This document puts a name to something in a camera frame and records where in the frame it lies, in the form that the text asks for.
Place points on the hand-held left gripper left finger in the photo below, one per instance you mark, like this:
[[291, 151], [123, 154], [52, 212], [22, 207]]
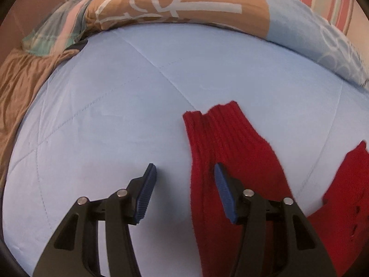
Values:
[[145, 192]]

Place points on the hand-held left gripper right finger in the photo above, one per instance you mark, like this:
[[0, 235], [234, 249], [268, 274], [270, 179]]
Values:
[[224, 193]]

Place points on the red knit sweater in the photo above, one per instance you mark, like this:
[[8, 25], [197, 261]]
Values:
[[230, 141]]

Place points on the light blue quilt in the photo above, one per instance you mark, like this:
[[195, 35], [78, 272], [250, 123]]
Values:
[[115, 106]]

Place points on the brown bed sheet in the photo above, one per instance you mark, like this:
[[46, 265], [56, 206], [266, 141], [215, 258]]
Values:
[[20, 92]]

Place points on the plaid pillow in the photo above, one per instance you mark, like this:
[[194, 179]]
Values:
[[57, 28]]

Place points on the patterned orange blue pillow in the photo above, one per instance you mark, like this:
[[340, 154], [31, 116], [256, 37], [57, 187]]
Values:
[[201, 3]]

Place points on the brown headboard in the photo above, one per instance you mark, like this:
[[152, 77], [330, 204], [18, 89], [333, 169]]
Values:
[[23, 20]]

